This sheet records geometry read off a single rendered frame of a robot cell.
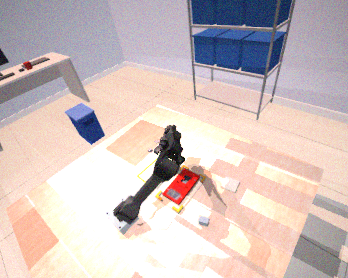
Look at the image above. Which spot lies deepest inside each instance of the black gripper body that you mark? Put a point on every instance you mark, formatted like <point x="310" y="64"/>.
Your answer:
<point x="167" y="154"/>

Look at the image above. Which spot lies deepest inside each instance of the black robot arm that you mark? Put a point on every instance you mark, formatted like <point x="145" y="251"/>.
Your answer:
<point x="164" y="170"/>

